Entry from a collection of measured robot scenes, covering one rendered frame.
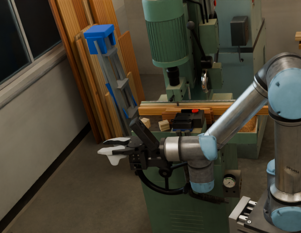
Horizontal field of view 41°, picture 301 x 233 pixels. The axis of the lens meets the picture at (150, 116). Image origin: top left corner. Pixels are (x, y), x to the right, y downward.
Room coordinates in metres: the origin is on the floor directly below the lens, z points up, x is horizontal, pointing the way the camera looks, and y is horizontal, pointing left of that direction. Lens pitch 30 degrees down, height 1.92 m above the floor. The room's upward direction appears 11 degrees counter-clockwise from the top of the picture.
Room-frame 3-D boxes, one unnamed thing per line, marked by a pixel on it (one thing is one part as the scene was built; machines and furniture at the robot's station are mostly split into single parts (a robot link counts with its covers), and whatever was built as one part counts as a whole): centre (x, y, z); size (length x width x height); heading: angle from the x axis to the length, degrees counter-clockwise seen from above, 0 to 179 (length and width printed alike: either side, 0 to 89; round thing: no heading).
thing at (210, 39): (1.90, -0.37, 1.23); 0.09 x 0.08 x 0.15; 159
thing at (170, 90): (1.77, -0.16, 1.03); 0.14 x 0.07 x 0.09; 159
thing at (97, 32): (2.62, 0.18, 0.58); 0.27 x 0.25 x 1.16; 66
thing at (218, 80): (1.87, -0.36, 1.02); 0.09 x 0.07 x 0.12; 69
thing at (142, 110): (1.71, -0.26, 0.92); 0.67 x 0.02 x 0.04; 69
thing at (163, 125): (1.65, -0.06, 0.92); 0.04 x 0.03 x 0.04; 99
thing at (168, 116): (1.65, -0.17, 0.93); 0.24 x 0.01 x 0.06; 69
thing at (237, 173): (1.53, -0.34, 0.58); 0.12 x 0.08 x 0.08; 159
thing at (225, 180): (1.46, -0.31, 0.65); 0.06 x 0.04 x 0.08; 69
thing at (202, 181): (1.00, -0.13, 1.12); 0.11 x 0.08 x 0.11; 164
